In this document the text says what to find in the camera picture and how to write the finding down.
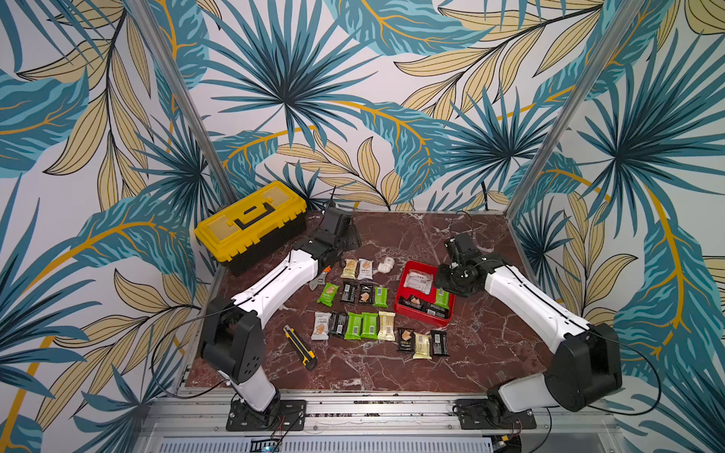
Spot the yellow black toolbox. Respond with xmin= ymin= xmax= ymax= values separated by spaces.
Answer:
xmin=194 ymin=181 xmax=307 ymax=276

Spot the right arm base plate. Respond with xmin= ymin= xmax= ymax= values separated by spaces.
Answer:
xmin=452 ymin=398 xmax=537 ymax=432

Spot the green cookie packet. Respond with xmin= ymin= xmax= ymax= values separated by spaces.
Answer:
xmin=317 ymin=283 xmax=339 ymax=307
xmin=345 ymin=313 xmax=364 ymax=341
xmin=434 ymin=288 xmax=450 ymax=310
xmin=373 ymin=286 xmax=388 ymax=309
xmin=361 ymin=313 xmax=379 ymax=340

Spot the red storage box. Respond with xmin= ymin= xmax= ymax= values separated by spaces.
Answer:
xmin=395 ymin=260 xmax=457 ymax=328

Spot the yellow black utility knife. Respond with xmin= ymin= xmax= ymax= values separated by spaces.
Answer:
xmin=283 ymin=325 xmax=317 ymax=371

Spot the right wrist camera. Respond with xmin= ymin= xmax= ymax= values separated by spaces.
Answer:
xmin=445 ymin=233 xmax=481 ymax=264

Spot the cream cookie packet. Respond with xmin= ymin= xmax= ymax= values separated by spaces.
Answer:
xmin=341 ymin=259 xmax=359 ymax=280
xmin=378 ymin=311 xmax=396 ymax=342
xmin=413 ymin=332 xmax=432 ymax=360

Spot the black cookie packet barcode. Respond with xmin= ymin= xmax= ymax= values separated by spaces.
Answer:
xmin=341 ymin=282 xmax=358 ymax=304

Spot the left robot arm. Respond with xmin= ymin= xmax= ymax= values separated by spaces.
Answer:
xmin=200 ymin=208 xmax=361 ymax=413

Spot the white drycake cookie packet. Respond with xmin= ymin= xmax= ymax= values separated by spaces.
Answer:
xmin=311 ymin=311 xmax=332 ymax=341

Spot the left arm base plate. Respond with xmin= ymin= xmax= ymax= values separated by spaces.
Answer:
xmin=226 ymin=399 xmax=307 ymax=433

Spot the white plastic pipe elbow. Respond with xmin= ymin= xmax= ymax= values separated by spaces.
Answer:
xmin=378 ymin=257 xmax=396 ymax=274

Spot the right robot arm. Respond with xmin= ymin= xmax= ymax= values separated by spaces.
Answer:
xmin=435 ymin=256 xmax=622 ymax=413

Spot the black drycake cookie packet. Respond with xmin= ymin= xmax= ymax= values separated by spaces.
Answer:
xmin=358 ymin=284 xmax=375 ymax=305

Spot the aluminium front rail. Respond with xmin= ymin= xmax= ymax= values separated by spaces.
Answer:
xmin=132 ymin=391 xmax=628 ymax=452

